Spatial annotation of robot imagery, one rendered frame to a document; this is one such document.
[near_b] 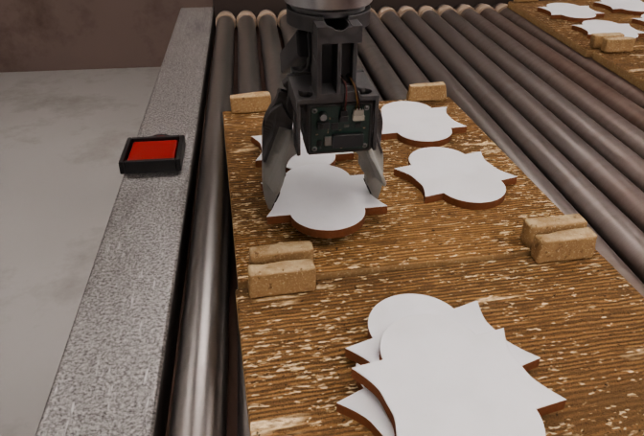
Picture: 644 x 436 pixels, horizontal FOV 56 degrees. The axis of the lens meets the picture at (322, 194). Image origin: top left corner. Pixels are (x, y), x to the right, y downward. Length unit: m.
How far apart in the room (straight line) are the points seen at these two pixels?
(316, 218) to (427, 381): 0.22
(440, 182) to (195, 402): 0.37
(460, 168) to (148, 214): 0.36
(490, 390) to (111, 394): 0.28
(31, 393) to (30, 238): 0.80
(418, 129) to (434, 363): 0.44
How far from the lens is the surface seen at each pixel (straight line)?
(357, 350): 0.46
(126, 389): 0.52
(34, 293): 2.23
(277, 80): 1.08
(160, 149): 0.83
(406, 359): 0.45
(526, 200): 0.71
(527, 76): 1.16
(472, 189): 0.70
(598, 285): 0.61
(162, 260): 0.64
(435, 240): 0.62
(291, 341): 0.50
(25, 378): 1.93
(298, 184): 0.66
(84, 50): 4.28
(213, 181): 0.76
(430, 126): 0.84
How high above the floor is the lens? 1.28
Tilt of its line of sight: 30 degrees down
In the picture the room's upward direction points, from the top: straight up
